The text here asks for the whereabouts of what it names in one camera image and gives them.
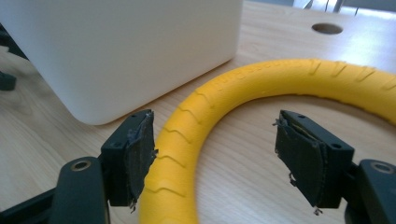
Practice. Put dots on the white plastic box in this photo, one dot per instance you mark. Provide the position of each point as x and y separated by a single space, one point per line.
124 53

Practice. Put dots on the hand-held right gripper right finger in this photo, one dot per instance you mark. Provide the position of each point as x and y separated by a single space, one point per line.
314 161

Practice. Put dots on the dark object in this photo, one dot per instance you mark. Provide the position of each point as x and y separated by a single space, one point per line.
7 81

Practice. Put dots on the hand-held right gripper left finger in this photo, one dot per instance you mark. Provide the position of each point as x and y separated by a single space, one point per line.
124 161

